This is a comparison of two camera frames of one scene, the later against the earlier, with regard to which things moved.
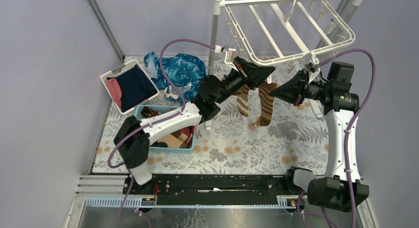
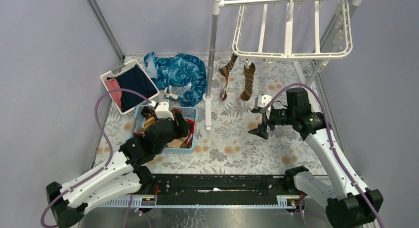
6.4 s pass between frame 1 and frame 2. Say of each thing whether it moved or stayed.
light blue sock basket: stayed
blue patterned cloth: stayed
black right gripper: moved
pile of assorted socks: stayed
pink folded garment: stayed
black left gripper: moved
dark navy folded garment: stayed
